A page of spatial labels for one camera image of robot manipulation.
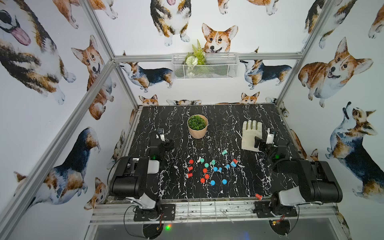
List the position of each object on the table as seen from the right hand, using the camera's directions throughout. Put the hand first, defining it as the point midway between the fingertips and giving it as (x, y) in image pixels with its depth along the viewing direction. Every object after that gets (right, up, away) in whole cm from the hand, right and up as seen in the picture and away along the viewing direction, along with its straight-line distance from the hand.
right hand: (262, 135), depth 93 cm
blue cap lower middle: (-31, -25, -9) cm, 41 cm away
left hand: (-61, 0, +2) cm, 61 cm away
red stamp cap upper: (-44, -16, -2) cm, 47 cm away
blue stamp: (-30, -19, -5) cm, 36 cm away
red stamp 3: (-44, -22, -7) cm, 50 cm away
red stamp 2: (-44, -19, -5) cm, 48 cm away
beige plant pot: (-40, +1, +2) cm, 40 cm away
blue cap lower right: (-25, -25, -9) cm, 36 cm away
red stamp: (-35, -23, -7) cm, 42 cm away
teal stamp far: (-23, -11, +1) cm, 26 cm away
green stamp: (-31, -15, -4) cm, 35 cm away
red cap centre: (-36, -20, -5) cm, 41 cm away
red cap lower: (-37, -24, -9) cm, 45 cm away
